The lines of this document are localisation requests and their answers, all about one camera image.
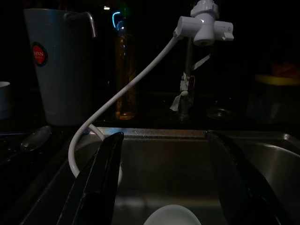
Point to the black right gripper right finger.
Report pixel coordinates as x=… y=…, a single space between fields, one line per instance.
x=239 y=194

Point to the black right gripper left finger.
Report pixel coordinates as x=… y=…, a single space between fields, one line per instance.
x=98 y=182

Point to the white bowl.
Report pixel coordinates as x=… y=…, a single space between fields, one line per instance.
x=172 y=216

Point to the stainless steel sink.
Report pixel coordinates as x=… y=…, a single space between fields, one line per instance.
x=168 y=164

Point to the small metal spoon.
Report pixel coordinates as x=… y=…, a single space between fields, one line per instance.
x=35 y=140

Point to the round metal sink strainer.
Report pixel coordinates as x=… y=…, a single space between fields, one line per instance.
x=216 y=113

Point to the amber oil bottle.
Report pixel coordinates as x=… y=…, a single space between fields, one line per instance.
x=125 y=93

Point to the dark glass jar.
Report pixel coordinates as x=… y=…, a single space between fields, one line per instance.
x=269 y=103

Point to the yellow sponge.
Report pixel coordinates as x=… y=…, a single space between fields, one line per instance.
x=276 y=80

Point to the small white cup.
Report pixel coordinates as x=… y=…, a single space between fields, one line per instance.
x=4 y=100

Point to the orange scrub sponge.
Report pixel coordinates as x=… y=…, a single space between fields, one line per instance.
x=286 y=69

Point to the white plastic faucet diverter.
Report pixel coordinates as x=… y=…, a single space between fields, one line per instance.
x=204 y=25

